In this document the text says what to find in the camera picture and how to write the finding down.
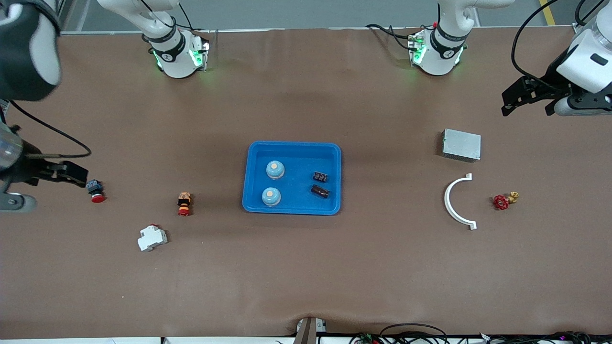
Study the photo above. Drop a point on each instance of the white table edge rail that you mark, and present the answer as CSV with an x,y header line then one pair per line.
x,y
71,341

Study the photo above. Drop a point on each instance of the orange red push button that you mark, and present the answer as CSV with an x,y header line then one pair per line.
x,y
184,204

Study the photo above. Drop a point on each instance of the grey metal clamp bracket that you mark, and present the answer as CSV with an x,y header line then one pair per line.
x,y
320,326

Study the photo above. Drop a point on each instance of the brown camera mount post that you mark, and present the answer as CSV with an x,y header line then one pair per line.
x,y
306,334

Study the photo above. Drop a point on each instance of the brown table mat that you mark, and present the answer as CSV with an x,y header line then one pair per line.
x,y
306,267

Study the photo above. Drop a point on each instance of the white curved plastic bracket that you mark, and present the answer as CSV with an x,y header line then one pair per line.
x,y
446,200

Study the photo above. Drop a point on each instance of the brown electrolytic capacitor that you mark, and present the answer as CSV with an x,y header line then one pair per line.
x,y
320,191

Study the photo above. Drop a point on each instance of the light blue call bell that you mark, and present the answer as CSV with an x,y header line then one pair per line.
x,y
275,168
271,196

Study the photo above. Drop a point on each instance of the aluminium frame profile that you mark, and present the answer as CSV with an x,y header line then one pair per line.
x,y
581,29

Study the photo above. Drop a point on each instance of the red emergency stop button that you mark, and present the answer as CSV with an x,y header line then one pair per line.
x,y
96,190

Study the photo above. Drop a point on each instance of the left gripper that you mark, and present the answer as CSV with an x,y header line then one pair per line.
x,y
548,84

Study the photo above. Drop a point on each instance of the grey metal power supply box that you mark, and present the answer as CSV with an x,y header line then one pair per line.
x,y
461,145

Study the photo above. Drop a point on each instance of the white circuit breaker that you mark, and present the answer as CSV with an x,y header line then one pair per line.
x,y
152,238

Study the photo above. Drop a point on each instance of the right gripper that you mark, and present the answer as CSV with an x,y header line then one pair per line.
x,y
25,167

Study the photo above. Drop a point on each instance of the small black electrolytic capacitor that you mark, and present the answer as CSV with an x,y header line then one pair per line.
x,y
320,177

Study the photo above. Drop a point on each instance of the blue plastic tray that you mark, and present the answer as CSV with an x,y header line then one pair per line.
x,y
296,200

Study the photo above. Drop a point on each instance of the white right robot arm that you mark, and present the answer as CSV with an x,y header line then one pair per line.
x,y
172,48

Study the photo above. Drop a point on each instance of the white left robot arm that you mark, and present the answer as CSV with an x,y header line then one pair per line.
x,y
442,48

